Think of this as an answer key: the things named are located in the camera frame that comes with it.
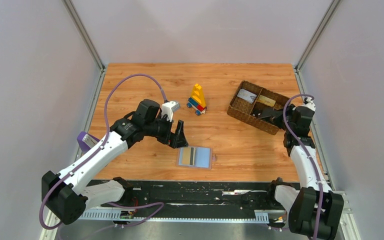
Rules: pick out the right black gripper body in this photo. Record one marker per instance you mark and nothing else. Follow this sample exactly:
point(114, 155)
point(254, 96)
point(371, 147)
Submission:
point(278, 118)

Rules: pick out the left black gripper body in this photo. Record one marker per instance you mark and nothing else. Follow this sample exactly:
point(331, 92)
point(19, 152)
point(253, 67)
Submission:
point(172, 136)

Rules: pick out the beige card with stripe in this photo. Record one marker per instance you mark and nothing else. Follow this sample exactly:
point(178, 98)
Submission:
point(188, 156)

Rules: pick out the pink card holder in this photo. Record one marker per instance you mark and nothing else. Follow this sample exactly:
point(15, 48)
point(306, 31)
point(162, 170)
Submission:
point(196, 157)

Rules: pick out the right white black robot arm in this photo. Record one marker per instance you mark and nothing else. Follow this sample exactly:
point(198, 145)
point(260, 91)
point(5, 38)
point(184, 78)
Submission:
point(314, 210)

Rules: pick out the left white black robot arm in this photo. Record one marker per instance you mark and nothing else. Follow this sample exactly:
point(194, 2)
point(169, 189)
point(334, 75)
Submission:
point(67, 193)

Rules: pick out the gold card in basket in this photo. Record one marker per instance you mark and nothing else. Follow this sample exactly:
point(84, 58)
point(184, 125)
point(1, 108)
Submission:
point(266, 101)

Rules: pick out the white card in basket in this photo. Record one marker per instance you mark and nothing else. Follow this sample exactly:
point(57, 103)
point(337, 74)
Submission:
point(246, 95)

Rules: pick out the purple box with card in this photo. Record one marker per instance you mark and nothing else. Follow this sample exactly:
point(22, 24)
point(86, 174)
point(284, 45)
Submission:
point(86, 141)

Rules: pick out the woven brown divided basket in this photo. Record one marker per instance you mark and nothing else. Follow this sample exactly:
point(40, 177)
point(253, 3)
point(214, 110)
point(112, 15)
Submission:
point(246, 112)

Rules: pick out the colourful toy block car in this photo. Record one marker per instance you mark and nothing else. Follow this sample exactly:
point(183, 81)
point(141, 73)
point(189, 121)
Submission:
point(197, 100)

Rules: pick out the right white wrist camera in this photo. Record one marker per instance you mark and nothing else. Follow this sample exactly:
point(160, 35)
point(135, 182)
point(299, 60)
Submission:
point(310, 105)

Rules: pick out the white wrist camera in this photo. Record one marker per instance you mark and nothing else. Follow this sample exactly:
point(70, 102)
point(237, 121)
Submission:
point(310, 105)
point(168, 109)

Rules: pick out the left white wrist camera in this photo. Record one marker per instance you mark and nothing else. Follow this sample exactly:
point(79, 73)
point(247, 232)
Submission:
point(168, 109)

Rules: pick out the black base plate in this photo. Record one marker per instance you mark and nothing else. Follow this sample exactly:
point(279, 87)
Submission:
point(204, 200)

